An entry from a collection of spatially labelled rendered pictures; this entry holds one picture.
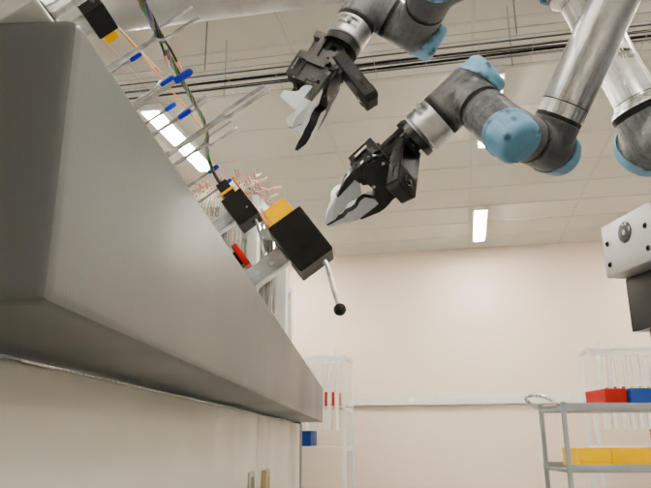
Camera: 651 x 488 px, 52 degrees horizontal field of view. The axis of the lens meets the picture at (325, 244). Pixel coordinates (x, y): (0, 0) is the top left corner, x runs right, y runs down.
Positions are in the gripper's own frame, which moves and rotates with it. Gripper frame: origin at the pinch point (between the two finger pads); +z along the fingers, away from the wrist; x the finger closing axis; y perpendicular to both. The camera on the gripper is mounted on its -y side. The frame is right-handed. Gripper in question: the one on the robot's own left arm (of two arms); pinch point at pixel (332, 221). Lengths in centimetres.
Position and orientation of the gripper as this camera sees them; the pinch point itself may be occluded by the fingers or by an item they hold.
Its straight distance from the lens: 110.9
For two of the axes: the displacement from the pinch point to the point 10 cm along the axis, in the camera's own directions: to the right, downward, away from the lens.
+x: -6.6, -6.0, -4.5
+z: -7.3, 6.6, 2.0
